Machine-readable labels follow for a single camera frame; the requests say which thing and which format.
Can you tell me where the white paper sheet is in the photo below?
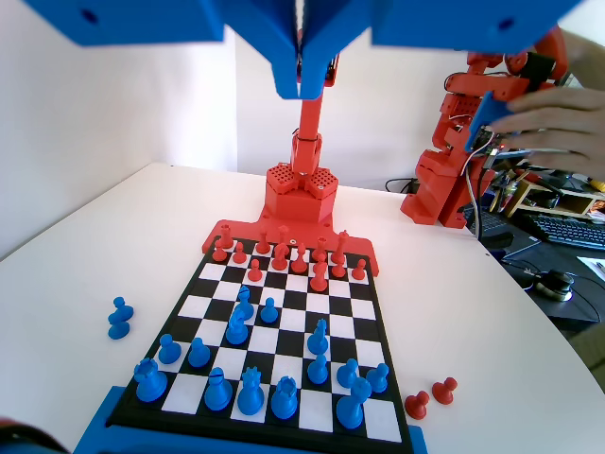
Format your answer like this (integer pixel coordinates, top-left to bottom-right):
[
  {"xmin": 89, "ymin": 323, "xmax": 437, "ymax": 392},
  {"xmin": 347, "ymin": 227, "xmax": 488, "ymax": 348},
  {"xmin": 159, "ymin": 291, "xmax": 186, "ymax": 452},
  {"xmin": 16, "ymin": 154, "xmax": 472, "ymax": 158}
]
[{"xmin": 576, "ymin": 254, "xmax": 605, "ymax": 280}]

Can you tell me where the blue arm base plate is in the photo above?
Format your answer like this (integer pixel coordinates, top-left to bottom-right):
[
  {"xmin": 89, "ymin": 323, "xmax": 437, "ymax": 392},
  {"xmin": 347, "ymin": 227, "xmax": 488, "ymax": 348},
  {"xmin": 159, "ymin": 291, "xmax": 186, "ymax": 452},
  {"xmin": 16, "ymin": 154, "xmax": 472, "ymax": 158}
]
[{"xmin": 70, "ymin": 385, "xmax": 429, "ymax": 454}]

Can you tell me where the white leader arm cable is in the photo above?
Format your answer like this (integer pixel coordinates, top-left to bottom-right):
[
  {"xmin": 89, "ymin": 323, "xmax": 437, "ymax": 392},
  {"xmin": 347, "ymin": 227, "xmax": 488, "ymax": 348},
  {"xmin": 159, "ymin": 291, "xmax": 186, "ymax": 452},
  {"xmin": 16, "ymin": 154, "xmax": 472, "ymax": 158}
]
[{"xmin": 460, "ymin": 150, "xmax": 488, "ymax": 237}]

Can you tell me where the blue rook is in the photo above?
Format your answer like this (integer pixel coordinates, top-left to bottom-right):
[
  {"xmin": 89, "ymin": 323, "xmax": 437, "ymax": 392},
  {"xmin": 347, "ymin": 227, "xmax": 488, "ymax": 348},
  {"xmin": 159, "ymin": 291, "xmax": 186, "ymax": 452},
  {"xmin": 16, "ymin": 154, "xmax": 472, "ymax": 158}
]
[
  {"xmin": 270, "ymin": 376, "xmax": 300, "ymax": 421},
  {"xmin": 133, "ymin": 358, "xmax": 168, "ymax": 403}
]

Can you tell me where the blue leader arm handle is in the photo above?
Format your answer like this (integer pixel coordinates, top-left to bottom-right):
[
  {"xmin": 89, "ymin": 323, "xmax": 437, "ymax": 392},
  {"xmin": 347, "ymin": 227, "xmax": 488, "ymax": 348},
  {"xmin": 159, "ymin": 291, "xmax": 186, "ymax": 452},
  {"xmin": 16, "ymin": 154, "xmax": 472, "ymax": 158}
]
[{"xmin": 462, "ymin": 91, "xmax": 514, "ymax": 155}]

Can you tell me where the blue queen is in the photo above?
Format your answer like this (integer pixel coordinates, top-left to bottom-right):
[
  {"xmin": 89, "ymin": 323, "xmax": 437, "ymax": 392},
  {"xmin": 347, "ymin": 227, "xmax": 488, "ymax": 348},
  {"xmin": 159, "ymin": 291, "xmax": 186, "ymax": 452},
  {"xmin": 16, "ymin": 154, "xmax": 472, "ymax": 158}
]
[{"xmin": 236, "ymin": 366, "xmax": 266, "ymax": 417}]

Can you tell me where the red knight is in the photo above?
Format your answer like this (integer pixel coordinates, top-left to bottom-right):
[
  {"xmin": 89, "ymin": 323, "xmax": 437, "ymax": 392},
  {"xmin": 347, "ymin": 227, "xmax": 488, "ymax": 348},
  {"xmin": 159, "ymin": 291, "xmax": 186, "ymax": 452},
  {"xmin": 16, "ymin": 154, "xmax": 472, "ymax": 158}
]
[
  {"xmin": 309, "ymin": 262, "xmax": 330, "ymax": 293},
  {"xmin": 270, "ymin": 242, "xmax": 289, "ymax": 272}
]

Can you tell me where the person hand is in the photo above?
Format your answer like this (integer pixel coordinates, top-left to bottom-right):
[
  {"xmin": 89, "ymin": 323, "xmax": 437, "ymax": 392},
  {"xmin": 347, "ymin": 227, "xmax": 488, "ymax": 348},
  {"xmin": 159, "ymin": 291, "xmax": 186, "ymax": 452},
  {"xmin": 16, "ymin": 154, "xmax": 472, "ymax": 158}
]
[{"xmin": 491, "ymin": 87, "xmax": 605, "ymax": 175}]

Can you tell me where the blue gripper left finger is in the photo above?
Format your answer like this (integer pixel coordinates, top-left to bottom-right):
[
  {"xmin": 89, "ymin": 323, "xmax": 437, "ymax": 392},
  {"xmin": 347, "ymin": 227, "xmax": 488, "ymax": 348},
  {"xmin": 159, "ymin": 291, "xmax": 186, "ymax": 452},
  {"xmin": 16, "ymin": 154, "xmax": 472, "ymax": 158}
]
[{"xmin": 224, "ymin": 0, "xmax": 302, "ymax": 101}]

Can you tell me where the black keyboard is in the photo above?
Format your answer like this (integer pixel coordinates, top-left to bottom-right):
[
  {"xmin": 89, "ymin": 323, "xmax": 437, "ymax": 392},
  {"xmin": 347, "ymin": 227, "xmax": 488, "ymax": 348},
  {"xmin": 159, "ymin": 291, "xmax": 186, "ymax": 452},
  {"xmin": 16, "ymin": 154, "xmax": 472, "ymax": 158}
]
[{"xmin": 523, "ymin": 212, "xmax": 605, "ymax": 252}]

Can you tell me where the black computer mouse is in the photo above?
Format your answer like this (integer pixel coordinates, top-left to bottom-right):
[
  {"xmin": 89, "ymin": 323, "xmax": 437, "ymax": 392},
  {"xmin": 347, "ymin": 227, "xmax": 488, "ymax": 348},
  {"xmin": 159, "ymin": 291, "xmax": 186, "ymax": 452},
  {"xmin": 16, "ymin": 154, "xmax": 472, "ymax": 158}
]
[{"xmin": 532, "ymin": 268, "xmax": 576, "ymax": 303}]

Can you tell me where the red leader arm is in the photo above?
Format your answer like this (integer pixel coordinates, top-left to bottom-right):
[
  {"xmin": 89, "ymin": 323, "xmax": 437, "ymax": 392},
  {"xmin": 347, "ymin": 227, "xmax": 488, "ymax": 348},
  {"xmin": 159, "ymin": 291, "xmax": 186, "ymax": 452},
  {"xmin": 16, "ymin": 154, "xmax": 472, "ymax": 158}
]
[{"xmin": 400, "ymin": 26, "xmax": 568, "ymax": 232}]

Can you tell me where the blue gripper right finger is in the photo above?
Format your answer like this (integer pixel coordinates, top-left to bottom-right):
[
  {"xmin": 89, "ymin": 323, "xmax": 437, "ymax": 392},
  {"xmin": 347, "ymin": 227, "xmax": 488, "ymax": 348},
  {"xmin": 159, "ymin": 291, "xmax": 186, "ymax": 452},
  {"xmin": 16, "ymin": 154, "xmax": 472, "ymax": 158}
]
[{"xmin": 301, "ymin": 0, "xmax": 379, "ymax": 101}]

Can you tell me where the wooden desk organizer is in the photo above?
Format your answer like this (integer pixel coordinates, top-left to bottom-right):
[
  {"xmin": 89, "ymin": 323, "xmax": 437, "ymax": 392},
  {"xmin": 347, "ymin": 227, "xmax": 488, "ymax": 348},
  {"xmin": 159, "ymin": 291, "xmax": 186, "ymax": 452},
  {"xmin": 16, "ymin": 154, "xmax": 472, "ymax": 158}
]
[{"xmin": 491, "ymin": 167, "xmax": 599, "ymax": 218}]

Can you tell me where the black white chessboard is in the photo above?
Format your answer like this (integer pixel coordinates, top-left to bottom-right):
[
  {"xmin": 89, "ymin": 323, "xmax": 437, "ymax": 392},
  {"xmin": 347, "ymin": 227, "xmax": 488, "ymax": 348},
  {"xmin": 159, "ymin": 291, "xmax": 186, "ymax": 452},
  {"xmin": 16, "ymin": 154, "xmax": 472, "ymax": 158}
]
[{"xmin": 107, "ymin": 238, "xmax": 412, "ymax": 448}]

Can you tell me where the dark desk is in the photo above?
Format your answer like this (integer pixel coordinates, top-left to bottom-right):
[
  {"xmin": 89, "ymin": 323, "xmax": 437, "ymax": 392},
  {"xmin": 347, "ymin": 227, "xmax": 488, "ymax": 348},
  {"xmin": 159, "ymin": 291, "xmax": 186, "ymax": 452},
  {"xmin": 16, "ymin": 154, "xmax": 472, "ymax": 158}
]
[{"xmin": 465, "ymin": 207, "xmax": 605, "ymax": 337}]

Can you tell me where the thin black cable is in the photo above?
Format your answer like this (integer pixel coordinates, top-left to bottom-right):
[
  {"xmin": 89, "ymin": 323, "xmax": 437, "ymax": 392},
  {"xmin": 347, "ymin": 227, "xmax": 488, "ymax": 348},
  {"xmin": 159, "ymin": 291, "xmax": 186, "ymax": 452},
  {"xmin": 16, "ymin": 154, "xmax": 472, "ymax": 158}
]
[{"xmin": 385, "ymin": 177, "xmax": 422, "ymax": 195}]

